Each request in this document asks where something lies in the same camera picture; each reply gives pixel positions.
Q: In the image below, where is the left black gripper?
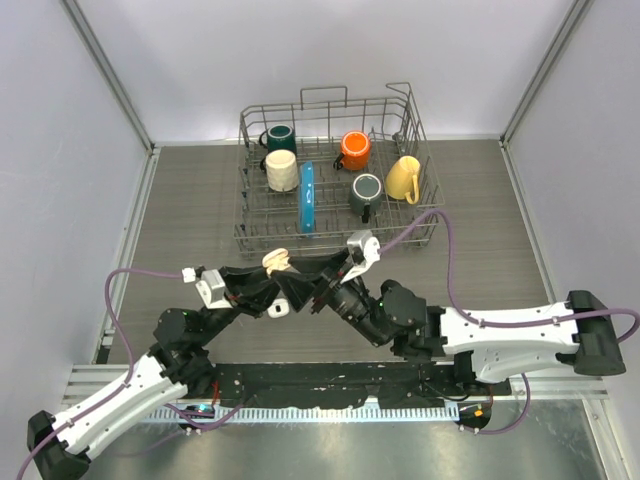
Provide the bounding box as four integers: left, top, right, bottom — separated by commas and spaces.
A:
195, 262, 284, 346

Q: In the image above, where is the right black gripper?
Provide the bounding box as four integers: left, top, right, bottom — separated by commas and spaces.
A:
271, 247, 389, 348

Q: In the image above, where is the white earbud charging case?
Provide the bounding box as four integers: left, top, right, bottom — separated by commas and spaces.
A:
267, 298, 290, 319

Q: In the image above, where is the beige earbud case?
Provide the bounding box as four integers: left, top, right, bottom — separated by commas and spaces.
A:
262, 248, 290, 276

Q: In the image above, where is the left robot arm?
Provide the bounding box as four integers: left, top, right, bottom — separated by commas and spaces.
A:
24, 266, 280, 479

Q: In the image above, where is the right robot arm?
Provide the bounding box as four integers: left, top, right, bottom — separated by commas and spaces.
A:
262, 249, 626, 395

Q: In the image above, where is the grey mug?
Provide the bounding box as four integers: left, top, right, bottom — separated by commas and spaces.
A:
349, 173, 383, 224

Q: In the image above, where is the blue plate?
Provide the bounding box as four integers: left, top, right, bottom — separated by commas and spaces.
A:
298, 161, 315, 234

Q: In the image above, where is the cream textured mug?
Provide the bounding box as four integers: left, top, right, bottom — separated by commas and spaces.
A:
260, 149, 299, 192

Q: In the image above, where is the yellow mug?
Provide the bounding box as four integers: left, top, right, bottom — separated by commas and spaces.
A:
385, 156, 421, 205

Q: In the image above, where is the orange mug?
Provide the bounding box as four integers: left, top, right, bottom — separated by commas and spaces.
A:
333, 130, 371, 171

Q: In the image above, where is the dark green mug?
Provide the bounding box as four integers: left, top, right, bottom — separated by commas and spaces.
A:
258, 124, 297, 154

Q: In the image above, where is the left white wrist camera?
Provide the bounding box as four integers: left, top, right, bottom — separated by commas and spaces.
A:
181, 266, 231, 310

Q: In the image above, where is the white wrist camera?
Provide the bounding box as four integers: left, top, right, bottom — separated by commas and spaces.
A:
341, 230, 380, 283
181, 266, 231, 310

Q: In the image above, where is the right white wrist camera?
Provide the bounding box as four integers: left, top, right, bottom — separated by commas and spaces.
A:
341, 230, 380, 283

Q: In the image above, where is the grey wire dish rack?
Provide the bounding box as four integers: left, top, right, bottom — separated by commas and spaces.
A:
234, 82, 444, 258

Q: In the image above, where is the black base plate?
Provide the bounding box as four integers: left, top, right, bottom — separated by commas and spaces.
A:
207, 362, 512, 410

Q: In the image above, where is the white slotted cable duct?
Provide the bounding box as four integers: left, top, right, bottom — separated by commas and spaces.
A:
140, 399, 459, 425

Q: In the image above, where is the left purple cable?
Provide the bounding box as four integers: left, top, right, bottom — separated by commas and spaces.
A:
14, 267, 246, 480

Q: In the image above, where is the purple cable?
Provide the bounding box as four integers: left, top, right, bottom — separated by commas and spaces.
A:
379, 208, 640, 436
14, 267, 246, 480

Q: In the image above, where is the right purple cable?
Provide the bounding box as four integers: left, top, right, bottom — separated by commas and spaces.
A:
379, 208, 640, 436

